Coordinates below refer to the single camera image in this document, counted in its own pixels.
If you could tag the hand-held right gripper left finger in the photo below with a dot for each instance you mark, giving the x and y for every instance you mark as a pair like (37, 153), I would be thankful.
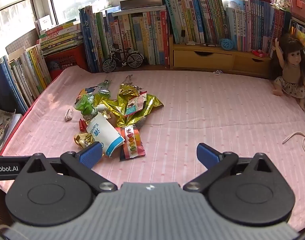
(90, 153)

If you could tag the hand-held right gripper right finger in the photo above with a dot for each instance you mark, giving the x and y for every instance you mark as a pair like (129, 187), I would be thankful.
(207, 155)

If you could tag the gold foil wrapper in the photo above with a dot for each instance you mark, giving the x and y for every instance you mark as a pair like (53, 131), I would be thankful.
(80, 138)

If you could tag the white paper cup blue print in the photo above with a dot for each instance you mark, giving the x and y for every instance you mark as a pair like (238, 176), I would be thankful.
(105, 135)

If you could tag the gold foil snack packet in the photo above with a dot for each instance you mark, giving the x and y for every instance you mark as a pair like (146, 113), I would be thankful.
(152, 105)

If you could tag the row of thin picture books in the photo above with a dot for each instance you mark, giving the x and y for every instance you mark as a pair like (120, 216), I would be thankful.
(30, 67)

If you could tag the stack of flat books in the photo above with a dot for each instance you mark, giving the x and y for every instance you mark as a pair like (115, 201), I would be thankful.
(60, 38)

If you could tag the row of tall paperback books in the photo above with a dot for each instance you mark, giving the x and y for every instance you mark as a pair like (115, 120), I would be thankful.
(205, 17)

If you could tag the row of small colourful books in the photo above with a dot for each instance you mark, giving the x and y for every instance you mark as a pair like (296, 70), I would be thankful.
(300, 33)

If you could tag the red small wrapper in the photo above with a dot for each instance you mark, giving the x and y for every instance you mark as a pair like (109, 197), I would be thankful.
(83, 128)

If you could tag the illustrated magazine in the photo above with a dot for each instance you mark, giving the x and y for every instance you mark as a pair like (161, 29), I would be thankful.
(1, 127)

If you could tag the macaron print snack packet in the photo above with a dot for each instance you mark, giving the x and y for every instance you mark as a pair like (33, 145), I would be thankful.
(132, 142)

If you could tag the pink striped bedsheet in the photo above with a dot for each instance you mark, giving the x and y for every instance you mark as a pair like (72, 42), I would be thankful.
(205, 110)

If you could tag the small white paper wrapper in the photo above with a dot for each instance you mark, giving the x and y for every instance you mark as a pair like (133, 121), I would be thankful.
(68, 114)

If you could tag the large green crumpled wrapper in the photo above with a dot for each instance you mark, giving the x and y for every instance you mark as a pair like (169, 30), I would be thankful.
(86, 103)

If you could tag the red storage box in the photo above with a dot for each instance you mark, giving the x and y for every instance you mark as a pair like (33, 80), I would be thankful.
(27, 111)

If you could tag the yellow-green and blue wrapper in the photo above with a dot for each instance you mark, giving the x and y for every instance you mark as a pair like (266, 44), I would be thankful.
(88, 90)

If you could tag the cake print snack packet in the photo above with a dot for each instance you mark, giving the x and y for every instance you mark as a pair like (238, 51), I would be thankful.
(135, 103)

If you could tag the green and silver wrapper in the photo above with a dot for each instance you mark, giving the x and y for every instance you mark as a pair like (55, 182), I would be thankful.
(105, 84)

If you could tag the large dark blue book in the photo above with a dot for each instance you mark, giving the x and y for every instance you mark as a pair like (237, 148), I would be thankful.
(1, 87)

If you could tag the clear plastic wrapper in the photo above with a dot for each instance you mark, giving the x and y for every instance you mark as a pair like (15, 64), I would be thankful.
(128, 79)

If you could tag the red plastic crate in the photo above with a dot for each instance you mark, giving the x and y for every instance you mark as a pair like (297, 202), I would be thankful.
(65, 60)

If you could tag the wooden drawer organizer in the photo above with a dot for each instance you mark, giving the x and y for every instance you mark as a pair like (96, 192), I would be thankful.
(205, 57)

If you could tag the black toy bicycle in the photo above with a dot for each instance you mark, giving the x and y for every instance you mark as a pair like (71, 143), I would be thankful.
(123, 57)

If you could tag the black pen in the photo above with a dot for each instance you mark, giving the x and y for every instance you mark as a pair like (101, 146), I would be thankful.
(200, 44)

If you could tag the blue round ornament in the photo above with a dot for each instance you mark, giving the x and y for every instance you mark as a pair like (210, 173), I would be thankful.
(227, 44)

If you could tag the small red toy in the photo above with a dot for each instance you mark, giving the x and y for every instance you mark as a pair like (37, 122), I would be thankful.
(260, 53)

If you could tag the long-haired doll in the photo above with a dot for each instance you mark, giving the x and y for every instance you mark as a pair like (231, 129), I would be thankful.
(291, 65)

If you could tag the white card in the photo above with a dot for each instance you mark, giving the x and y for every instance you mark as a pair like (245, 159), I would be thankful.
(43, 21)

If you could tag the brown flat box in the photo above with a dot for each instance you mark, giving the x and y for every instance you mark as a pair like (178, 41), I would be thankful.
(141, 3)

